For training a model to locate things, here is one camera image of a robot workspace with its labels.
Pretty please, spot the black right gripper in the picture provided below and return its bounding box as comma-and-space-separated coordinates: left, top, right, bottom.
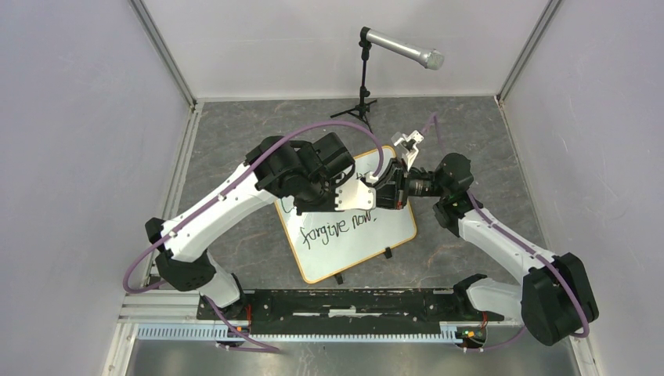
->
377, 157, 448, 210

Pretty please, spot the yellow framed whiteboard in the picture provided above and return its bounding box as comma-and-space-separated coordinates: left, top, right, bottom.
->
273, 145, 418, 285

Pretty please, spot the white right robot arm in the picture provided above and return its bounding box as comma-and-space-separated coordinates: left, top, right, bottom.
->
366, 153, 599, 346

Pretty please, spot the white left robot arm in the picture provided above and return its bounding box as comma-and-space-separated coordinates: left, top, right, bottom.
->
145, 132, 355, 320

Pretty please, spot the black microphone tripod stand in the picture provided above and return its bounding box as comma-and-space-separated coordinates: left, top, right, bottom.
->
330, 38, 377, 133

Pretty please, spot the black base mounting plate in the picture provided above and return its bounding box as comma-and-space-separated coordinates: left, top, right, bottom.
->
228, 288, 504, 335

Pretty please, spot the silver microphone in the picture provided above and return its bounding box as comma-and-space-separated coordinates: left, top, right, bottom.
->
359, 27, 445, 71

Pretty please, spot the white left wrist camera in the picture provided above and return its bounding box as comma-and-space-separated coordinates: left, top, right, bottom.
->
334, 174, 377, 212

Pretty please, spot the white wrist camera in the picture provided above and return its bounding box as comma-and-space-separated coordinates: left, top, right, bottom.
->
391, 130, 424, 171
334, 174, 377, 212

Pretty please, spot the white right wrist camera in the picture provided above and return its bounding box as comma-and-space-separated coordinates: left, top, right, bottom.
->
391, 130, 424, 171

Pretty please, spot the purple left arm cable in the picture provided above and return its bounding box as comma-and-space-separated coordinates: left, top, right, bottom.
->
122, 120, 386, 355

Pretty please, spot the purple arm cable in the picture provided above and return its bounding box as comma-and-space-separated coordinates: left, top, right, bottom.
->
122, 120, 386, 355
420, 113, 591, 354

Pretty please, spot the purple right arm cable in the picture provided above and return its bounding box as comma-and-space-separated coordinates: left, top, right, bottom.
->
420, 113, 591, 354

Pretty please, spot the white slotted cable duct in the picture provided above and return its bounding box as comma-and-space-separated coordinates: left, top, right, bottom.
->
136, 324, 462, 345

